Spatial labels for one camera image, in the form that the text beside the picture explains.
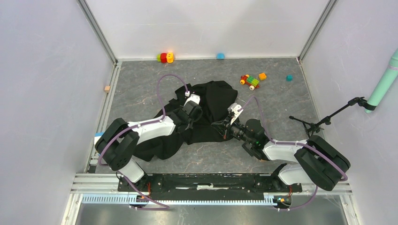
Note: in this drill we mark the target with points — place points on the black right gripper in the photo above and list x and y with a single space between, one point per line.
226 124

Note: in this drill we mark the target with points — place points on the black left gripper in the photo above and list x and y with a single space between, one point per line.
191 123

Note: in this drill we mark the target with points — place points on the black garment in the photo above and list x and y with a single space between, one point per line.
215 98

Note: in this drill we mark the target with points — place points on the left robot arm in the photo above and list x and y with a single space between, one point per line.
118 143

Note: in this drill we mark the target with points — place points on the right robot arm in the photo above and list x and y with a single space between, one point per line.
315 160

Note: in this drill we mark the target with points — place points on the colourful toy brick car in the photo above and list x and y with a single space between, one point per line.
252 82

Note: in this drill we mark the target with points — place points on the red yellow green toy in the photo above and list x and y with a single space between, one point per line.
166 57

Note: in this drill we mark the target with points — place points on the orange cube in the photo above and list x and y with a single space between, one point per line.
262 76

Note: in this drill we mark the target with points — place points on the blue round block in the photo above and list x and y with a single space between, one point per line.
220 56

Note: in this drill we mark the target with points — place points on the teal cube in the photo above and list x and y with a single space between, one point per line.
289 78

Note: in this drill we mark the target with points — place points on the black tripod stand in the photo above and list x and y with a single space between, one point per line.
311 128

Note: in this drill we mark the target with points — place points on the blue white block toy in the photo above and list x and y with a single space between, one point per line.
99 134

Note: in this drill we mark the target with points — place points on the mint green tube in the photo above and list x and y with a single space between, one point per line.
384 84

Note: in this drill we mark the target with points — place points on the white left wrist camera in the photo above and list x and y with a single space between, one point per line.
191 98

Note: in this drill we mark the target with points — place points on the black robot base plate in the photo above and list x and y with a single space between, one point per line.
212 186

